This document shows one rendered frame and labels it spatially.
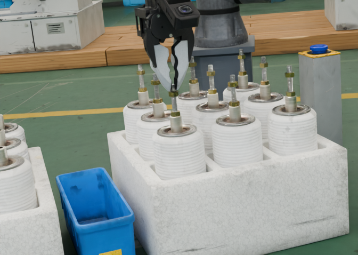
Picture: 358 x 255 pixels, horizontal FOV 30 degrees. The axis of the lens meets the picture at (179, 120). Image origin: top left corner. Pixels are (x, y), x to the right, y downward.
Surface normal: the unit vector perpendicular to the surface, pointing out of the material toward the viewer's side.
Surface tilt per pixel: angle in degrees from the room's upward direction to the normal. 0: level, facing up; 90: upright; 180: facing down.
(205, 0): 90
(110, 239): 92
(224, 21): 72
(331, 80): 90
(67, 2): 90
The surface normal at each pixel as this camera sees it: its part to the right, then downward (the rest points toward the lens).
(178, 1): 0.10, -0.71
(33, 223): 0.27, 0.24
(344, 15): -0.11, 0.29
